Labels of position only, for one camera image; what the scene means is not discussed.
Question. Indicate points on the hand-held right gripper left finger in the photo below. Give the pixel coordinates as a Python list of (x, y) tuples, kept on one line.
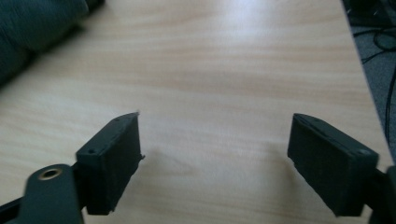
[(109, 165)]

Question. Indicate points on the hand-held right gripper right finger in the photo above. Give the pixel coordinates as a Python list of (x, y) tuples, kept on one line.
[(330, 168)]

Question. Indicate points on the dark cloth yellow lining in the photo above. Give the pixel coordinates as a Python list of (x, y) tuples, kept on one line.
[(31, 25)]

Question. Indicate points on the black stand base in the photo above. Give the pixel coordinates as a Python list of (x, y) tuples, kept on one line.
[(370, 9)]

